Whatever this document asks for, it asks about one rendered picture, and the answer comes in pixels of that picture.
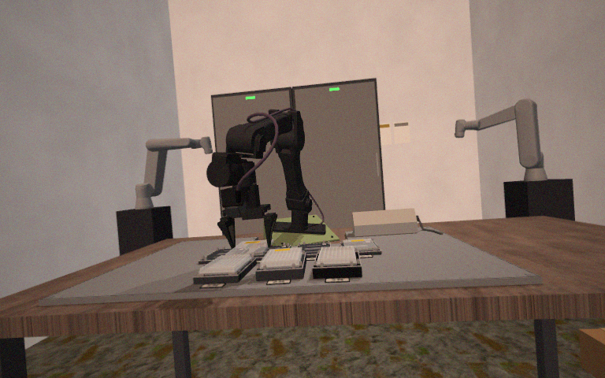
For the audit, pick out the white control panel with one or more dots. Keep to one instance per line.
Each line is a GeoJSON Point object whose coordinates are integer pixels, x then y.
{"type": "Point", "coordinates": [385, 222]}

